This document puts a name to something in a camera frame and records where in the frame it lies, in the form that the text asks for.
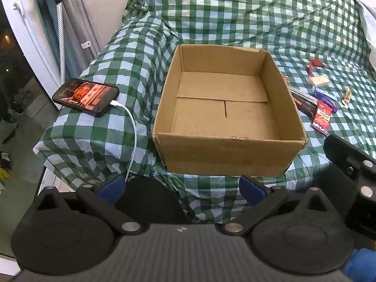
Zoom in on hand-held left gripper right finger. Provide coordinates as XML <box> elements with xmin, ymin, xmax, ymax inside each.
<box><xmin>219</xmin><ymin>175</ymin><xmax>334</xmax><ymax>235</ymax></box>

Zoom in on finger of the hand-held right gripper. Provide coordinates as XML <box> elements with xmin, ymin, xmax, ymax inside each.
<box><xmin>324</xmin><ymin>135</ymin><xmax>376</xmax><ymax>203</ymax></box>

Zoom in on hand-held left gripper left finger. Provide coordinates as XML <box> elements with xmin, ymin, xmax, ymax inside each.
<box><xmin>31</xmin><ymin>174</ymin><xmax>149</xmax><ymax>234</ymax></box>

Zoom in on brown cardboard box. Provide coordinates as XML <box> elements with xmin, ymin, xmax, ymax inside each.
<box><xmin>152</xmin><ymin>44</ymin><xmax>308</xmax><ymax>177</ymax></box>

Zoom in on red snack packet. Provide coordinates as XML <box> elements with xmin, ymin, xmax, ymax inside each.
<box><xmin>310</xmin><ymin>100</ymin><xmax>336</xmax><ymax>137</ymax></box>

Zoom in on purple candy bar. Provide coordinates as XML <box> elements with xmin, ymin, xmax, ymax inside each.
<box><xmin>313</xmin><ymin>89</ymin><xmax>338</xmax><ymax>113</ymax></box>

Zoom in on cream yellow candy packet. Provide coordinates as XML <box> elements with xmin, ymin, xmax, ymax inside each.
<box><xmin>341</xmin><ymin>87</ymin><xmax>352</xmax><ymax>108</ymax></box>

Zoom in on dark brown chocolate bar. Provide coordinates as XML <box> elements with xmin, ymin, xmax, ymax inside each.
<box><xmin>291</xmin><ymin>92</ymin><xmax>318</xmax><ymax>117</ymax></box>

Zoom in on purple and silver stick packet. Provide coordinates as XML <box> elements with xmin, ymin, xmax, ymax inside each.
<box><xmin>289</xmin><ymin>86</ymin><xmax>318</xmax><ymax>102</ymax></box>

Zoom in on white rice bar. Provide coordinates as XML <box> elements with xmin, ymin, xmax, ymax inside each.
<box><xmin>306</xmin><ymin>75</ymin><xmax>330</xmax><ymax>88</ymax></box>

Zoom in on person's blue pants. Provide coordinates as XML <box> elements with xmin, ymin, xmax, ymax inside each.
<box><xmin>342</xmin><ymin>248</ymin><xmax>376</xmax><ymax>281</ymax></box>

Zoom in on black smartphone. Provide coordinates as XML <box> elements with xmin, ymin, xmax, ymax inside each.
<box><xmin>52</xmin><ymin>78</ymin><xmax>120</xmax><ymax>117</ymax></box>

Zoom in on white crumpled sheet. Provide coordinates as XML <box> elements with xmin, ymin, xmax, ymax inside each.
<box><xmin>335</xmin><ymin>0</ymin><xmax>376</xmax><ymax>80</ymax></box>

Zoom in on green checkered tablecloth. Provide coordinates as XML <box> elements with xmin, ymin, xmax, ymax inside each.
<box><xmin>32</xmin><ymin>0</ymin><xmax>376</xmax><ymax>224</ymax></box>

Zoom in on teal curtain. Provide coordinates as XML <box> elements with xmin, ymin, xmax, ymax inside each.
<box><xmin>34</xmin><ymin>0</ymin><xmax>63</xmax><ymax>77</ymax></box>

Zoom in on white charging cable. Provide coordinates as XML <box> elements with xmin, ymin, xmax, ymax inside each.
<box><xmin>111</xmin><ymin>100</ymin><xmax>137</xmax><ymax>183</ymax></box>

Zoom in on white window frame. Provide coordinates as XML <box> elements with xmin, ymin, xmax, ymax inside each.
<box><xmin>0</xmin><ymin>0</ymin><xmax>63</xmax><ymax>94</ymax></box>

